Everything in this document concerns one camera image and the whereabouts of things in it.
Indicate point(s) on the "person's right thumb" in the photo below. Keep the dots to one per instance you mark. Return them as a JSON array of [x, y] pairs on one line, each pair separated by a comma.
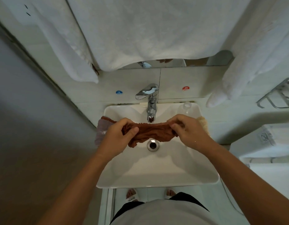
[[175, 128]]

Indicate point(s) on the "blue round sticker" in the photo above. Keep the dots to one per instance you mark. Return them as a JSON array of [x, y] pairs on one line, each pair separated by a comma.
[[119, 92]]

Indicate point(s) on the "large white bath towel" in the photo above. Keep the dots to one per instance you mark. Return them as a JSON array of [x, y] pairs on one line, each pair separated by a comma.
[[153, 28]]

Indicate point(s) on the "grey shirt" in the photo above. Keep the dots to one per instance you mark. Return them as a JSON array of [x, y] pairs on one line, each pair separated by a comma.
[[163, 213]]

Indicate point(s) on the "white hanging towel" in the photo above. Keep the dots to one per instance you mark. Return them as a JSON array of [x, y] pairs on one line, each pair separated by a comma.
[[256, 56], [62, 39]]

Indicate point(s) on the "black shorts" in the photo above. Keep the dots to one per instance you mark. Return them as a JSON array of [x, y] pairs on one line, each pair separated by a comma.
[[189, 198]]

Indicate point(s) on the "chrome sink drain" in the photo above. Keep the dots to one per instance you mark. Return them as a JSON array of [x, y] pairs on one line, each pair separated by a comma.
[[153, 145]]

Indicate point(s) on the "person's right hand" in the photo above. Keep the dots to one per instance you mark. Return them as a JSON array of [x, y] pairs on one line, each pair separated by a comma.
[[193, 134]]

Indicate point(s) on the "pink cloth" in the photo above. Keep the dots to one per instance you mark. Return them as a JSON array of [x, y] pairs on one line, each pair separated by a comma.
[[101, 133]]

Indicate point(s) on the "person's right forearm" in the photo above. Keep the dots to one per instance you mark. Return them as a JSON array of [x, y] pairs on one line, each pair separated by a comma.
[[247, 185]]

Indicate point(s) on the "chrome wall rack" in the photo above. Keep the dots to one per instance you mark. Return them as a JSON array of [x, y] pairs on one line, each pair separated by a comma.
[[279, 93]]

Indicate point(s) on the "chrome faucet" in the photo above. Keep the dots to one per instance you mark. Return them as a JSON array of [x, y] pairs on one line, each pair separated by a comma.
[[151, 100]]

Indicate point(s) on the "red round sticker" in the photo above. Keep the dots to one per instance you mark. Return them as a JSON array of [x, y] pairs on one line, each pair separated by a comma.
[[185, 88]]

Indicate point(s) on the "person's left hand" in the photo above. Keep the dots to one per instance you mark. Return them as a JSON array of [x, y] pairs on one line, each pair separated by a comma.
[[112, 139]]

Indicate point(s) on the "brown cloth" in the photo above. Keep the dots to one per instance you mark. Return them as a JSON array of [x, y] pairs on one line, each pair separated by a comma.
[[153, 132]]

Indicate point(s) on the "person's left forearm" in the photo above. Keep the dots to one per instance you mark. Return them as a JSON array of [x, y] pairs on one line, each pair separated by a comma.
[[74, 192]]

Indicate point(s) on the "white slipper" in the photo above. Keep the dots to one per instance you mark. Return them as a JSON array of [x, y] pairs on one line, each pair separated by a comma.
[[132, 198]]

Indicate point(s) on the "white ceramic sink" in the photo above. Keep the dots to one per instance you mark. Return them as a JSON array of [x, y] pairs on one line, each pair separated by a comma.
[[158, 168]]

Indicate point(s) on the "person's right foot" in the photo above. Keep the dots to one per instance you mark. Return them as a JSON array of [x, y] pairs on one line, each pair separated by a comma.
[[171, 194]]

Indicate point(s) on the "beige cloth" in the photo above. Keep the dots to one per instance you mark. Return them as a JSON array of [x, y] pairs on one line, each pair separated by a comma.
[[204, 125]]

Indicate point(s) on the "clear glass cup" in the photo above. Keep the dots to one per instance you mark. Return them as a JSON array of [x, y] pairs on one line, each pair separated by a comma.
[[187, 107]]

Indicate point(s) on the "white toilet tank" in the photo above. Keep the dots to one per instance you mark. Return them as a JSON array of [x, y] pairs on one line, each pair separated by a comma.
[[263, 142]]

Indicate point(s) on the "wall mirror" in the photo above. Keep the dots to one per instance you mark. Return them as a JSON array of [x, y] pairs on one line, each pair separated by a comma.
[[196, 62]]

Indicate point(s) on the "person's left thumb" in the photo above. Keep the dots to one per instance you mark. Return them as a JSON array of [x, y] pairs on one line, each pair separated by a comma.
[[132, 131]]

